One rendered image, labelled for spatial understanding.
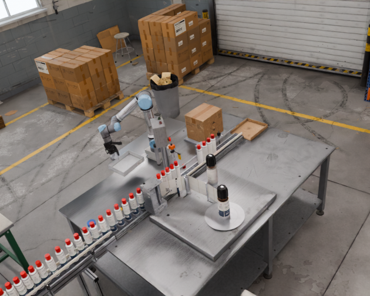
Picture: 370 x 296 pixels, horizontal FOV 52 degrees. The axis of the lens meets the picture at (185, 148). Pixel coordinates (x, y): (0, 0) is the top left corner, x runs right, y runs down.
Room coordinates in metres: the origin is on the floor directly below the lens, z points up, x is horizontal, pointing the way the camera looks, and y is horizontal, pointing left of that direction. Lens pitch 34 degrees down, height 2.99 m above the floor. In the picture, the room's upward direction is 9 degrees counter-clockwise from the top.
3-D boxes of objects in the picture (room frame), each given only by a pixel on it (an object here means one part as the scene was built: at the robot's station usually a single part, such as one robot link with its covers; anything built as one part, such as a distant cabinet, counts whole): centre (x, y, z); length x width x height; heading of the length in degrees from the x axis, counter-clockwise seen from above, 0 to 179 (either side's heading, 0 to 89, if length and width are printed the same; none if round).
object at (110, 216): (2.14, 0.64, 0.98); 0.05 x 0.05 x 0.20
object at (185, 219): (2.26, -0.16, 0.86); 0.80 x 0.67 x 0.05; 132
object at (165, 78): (5.54, 0.16, 0.50); 0.42 x 0.41 x 0.28; 136
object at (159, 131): (2.66, 0.19, 1.38); 0.17 x 0.10 x 0.19; 7
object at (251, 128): (3.34, -0.69, 0.85); 0.30 x 0.26 x 0.04; 132
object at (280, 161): (2.68, -0.11, 0.82); 2.10 x 1.50 x 0.02; 132
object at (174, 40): (7.16, -0.16, 0.57); 1.20 x 0.85 x 1.14; 138
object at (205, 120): (3.36, -0.23, 0.99); 0.30 x 0.24 x 0.27; 133
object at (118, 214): (2.19, 0.58, 0.98); 0.05 x 0.05 x 0.20
